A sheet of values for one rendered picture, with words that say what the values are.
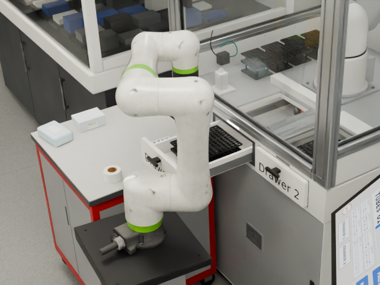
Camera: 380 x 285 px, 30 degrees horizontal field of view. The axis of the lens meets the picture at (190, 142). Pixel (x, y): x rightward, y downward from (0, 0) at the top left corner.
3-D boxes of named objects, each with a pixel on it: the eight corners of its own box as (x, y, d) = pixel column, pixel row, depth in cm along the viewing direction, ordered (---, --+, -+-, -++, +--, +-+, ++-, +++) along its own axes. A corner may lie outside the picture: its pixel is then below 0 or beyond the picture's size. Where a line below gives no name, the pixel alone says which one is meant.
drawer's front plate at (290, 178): (303, 208, 251) (305, 183, 245) (254, 171, 272) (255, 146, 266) (307, 207, 252) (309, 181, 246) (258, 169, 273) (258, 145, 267)
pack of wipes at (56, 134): (74, 139, 309) (73, 130, 306) (56, 148, 304) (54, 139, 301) (55, 127, 319) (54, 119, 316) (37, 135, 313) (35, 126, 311)
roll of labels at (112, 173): (113, 185, 278) (112, 176, 276) (100, 178, 282) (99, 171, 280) (125, 176, 283) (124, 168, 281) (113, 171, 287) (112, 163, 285)
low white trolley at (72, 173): (109, 340, 310) (89, 201, 270) (55, 262, 356) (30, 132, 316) (220, 287, 335) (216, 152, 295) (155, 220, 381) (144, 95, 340)
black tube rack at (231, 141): (194, 176, 268) (193, 162, 264) (171, 155, 281) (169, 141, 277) (242, 157, 277) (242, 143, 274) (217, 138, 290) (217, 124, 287)
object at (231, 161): (182, 189, 262) (181, 175, 258) (148, 158, 280) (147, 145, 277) (268, 154, 279) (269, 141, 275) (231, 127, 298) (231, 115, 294)
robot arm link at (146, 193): (170, 233, 237) (169, 188, 226) (123, 233, 237) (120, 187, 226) (172, 209, 248) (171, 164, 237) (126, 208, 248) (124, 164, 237)
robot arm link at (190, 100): (212, 220, 235) (215, 95, 198) (163, 219, 235) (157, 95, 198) (212, 191, 244) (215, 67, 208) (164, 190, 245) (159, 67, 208)
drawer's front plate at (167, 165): (180, 196, 260) (178, 171, 255) (142, 160, 282) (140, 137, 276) (184, 194, 261) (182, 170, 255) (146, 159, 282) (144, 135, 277)
